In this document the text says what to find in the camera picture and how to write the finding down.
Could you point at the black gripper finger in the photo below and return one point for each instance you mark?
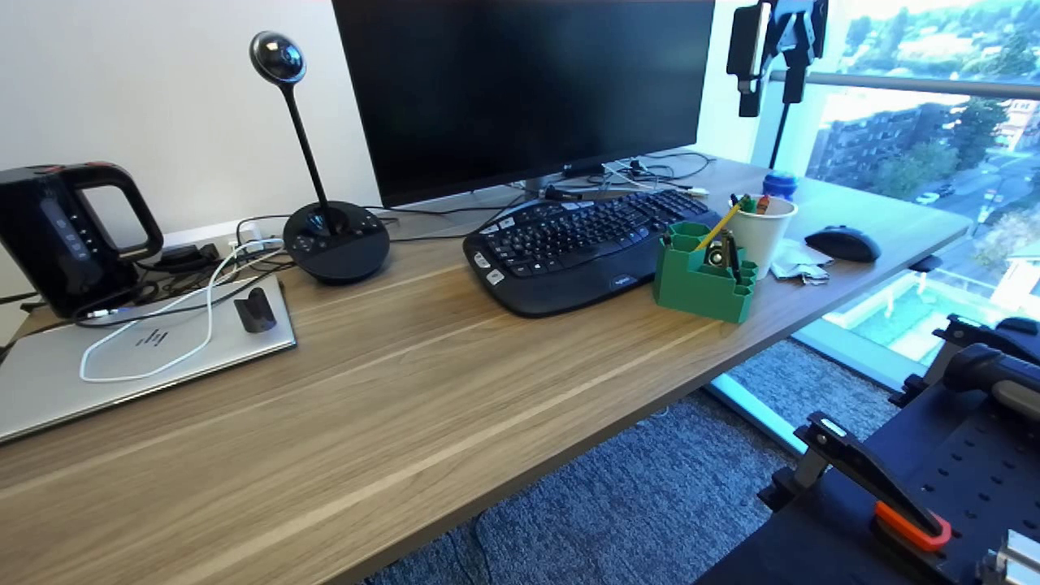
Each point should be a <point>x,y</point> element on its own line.
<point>801,54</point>
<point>741,61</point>

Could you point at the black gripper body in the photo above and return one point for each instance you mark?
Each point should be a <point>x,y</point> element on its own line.
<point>788,8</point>

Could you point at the white paper cup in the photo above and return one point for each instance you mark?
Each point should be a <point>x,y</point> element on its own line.
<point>768,246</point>

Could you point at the green plastic pen holder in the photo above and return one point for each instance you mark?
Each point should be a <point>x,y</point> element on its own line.
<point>701,292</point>

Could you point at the green capped marker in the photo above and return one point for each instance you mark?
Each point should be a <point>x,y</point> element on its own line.
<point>745,203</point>

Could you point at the blue mentos gum bottle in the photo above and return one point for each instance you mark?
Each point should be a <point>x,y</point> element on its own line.
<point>777,187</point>

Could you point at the orange crayon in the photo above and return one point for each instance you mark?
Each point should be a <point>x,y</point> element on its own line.
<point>766,203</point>

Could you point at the yellow pencil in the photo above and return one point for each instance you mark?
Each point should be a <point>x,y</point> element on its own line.
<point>716,229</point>

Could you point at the dark grey computer mouse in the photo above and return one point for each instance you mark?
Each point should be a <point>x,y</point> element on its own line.
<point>843,246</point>

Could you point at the small black silver clip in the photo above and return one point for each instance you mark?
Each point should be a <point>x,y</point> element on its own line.
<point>720,260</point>

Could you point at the black pencil gold print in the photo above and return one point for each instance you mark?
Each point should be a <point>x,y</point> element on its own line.
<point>736,265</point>

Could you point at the white folded cloth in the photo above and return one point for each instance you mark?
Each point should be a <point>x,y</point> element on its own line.
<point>801,265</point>

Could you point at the large black monitor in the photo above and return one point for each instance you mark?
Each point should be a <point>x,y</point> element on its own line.
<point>521,86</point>

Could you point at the black ergonomic keyboard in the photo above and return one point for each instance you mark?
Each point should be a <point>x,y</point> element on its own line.
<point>564,247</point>

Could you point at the black tube clamp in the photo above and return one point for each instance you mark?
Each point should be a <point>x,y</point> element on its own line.
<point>985,369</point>

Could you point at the black webcam on stand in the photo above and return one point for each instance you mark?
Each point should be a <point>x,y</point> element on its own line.
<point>336,246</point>

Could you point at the black perforated work table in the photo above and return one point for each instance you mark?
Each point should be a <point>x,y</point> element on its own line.
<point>975,474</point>

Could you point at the white power plug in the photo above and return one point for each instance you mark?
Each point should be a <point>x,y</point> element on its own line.
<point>261,234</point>

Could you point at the aluminium extrusion profile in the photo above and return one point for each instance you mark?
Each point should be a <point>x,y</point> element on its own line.
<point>1019,556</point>

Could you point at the small black adapter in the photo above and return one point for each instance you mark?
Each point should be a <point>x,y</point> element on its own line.
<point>254,311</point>

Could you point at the black power plug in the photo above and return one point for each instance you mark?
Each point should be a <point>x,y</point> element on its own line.
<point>190,259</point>

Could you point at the black electric kettle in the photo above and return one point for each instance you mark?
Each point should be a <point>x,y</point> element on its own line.
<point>51,247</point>

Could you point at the silver closed laptop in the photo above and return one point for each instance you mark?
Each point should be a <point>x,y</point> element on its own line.
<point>67,379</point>

